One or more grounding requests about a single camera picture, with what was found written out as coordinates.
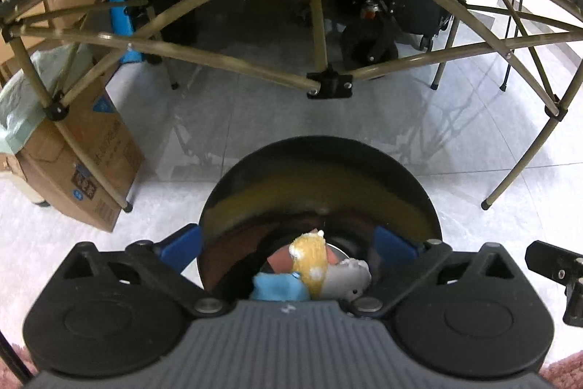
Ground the yellow plush toy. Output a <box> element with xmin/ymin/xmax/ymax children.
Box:
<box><xmin>290</xmin><ymin>229</ymin><xmax>329</xmax><ymax>299</ymax></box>

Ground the green plastic bag liner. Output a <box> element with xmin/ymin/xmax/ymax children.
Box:
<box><xmin>0</xmin><ymin>47</ymin><xmax>98</xmax><ymax>155</ymax></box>

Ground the black tripod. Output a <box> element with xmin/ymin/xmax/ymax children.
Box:
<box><xmin>430</xmin><ymin>0</ymin><xmax>529</xmax><ymax>92</ymax></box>

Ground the grey plush toy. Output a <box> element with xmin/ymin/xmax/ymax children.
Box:
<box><xmin>321</xmin><ymin>258</ymin><xmax>372</xmax><ymax>299</ymax></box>

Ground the pink sponge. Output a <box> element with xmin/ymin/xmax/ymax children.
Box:
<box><xmin>265</xmin><ymin>244</ymin><xmax>352</xmax><ymax>277</ymax></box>

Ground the large printed cardboard box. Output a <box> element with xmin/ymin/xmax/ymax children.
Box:
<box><xmin>18</xmin><ymin>77</ymin><xmax>145</xmax><ymax>233</ymax></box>

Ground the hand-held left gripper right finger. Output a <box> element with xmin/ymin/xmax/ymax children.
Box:
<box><xmin>350</xmin><ymin>226</ymin><xmax>522</xmax><ymax>320</ymax></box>

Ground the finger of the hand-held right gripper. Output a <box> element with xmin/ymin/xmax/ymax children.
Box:
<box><xmin>525</xmin><ymin>240</ymin><xmax>583</xmax><ymax>286</ymax></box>

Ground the blue plush toy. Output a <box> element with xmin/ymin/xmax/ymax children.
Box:
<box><xmin>250</xmin><ymin>271</ymin><xmax>308</xmax><ymax>302</ymax></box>

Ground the black round bowl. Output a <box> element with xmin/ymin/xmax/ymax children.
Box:
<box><xmin>197</xmin><ymin>136</ymin><xmax>443</xmax><ymax>303</ymax></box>

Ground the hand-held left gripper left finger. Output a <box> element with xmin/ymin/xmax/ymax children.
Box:
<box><xmin>61</xmin><ymin>224</ymin><xmax>228</xmax><ymax>318</ymax></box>

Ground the blue box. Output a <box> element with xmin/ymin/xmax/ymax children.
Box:
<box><xmin>108</xmin><ymin>0</ymin><xmax>151</xmax><ymax>64</ymax></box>

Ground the folding table frame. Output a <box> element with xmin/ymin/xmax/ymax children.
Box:
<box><xmin>0</xmin><ymin>0</ymin><xmax>583</xmax><ymax>212</ymax></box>

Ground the black case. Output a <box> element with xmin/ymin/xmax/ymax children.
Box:
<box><xmin>143</xmin><ymin>0</ymin><xmax>201</xmax><ymax>49</ymax></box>

